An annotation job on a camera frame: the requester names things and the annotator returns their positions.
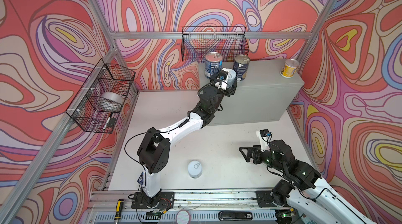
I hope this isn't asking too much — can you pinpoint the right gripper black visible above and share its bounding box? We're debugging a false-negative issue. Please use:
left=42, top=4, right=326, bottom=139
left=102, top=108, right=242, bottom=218
left=239, top=144, right=285, bottom=173

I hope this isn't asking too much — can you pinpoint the teal can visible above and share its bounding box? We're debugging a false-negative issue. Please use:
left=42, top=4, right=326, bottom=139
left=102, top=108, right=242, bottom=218
left=224, top=68, right=237, bottom=88
left=187, top=160, right=203, bottom=179

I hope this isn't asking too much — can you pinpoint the large blue-label can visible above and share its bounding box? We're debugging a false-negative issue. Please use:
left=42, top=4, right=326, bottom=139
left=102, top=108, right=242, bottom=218
left=204, top=52, right=223, bottom=78

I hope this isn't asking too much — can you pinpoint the chopped tomato can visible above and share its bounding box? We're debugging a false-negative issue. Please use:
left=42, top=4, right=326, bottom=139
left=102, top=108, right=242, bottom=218
left=233, top=54, right=250, bottom=82

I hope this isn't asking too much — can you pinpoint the small orange-label can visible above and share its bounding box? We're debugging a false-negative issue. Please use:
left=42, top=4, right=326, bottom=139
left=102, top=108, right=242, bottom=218
left=280, top=59, right=299, bottom=78

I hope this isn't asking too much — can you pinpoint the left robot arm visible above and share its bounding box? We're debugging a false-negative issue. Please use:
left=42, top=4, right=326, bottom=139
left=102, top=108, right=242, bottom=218
left=137, top=68, right=237, bottom=199

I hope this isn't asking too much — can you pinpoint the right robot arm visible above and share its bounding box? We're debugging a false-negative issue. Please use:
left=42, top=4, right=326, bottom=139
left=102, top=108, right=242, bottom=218
left=239, top=129, right=372, bottom=224

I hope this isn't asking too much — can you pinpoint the teal can front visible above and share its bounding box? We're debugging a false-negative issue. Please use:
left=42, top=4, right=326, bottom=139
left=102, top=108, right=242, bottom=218
left=187, top=160, right=203, bottom=179

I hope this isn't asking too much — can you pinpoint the grey metal cabinet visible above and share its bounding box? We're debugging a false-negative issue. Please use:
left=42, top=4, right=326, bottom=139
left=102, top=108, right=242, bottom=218
left=209, top=60, right=304, bottom=126

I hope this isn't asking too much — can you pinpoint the black barcode device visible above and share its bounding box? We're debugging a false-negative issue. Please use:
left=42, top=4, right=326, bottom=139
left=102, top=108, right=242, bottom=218
left=218, top=211, right=253, bottom=221

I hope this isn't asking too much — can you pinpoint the blue stapler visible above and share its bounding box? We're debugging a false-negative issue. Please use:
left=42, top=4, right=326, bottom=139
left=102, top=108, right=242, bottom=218
left=137, top=172, right=145, bottom=187

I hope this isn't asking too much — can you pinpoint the green circuit board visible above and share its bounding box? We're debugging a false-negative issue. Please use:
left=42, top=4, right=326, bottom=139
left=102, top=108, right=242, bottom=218
left=145, top=211, right=164, bottom=220

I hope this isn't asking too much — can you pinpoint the yellow black screwdriver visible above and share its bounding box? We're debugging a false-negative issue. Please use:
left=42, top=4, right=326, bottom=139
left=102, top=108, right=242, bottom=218
left=114, top=198, right=125, bottom=224

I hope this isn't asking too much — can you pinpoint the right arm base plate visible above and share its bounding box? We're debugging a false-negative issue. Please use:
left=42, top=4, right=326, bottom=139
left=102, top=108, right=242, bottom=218
left=255, top=190, right=284, bottom=208

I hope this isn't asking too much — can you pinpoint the back black wire basket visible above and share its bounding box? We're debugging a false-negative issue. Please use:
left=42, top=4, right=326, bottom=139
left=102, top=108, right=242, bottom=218
left=181, top=25, right=250, bottom=63

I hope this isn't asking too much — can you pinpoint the black wire basket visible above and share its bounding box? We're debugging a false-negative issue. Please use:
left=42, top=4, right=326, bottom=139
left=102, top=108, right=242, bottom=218
left=66, top=60, right=136, bottom=134
left=181, top=25, right=250, bottom=63

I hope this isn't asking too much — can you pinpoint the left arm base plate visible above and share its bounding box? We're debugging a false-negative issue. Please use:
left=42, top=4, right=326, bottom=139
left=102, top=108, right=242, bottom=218
left=129, top=191, right=175, bottom=210

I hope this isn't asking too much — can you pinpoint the left black wire basket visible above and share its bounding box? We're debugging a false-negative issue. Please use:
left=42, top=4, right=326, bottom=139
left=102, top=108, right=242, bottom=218
left=66, top=60, right=136, bottom=134

